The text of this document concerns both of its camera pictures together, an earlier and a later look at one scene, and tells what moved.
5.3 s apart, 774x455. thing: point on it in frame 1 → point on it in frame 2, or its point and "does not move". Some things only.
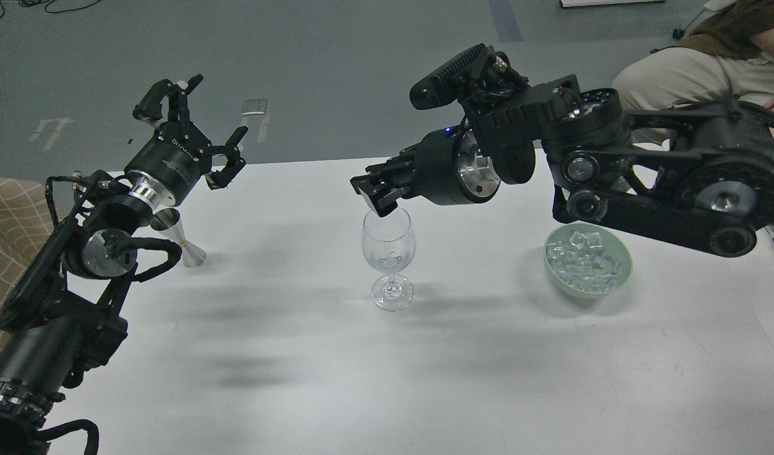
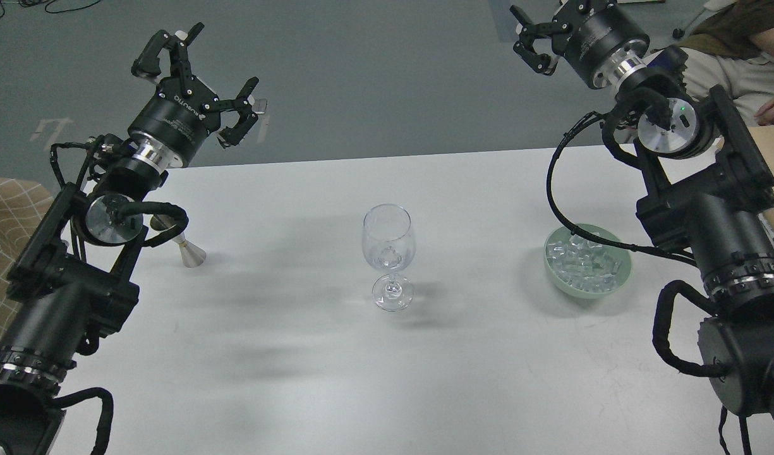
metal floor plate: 254,107 does not move
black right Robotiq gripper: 450,168 → 601,40
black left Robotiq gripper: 178,154 → 172,124
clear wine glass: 388,244 does not move
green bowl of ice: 587,260 does not move
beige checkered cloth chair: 18,216 does not move
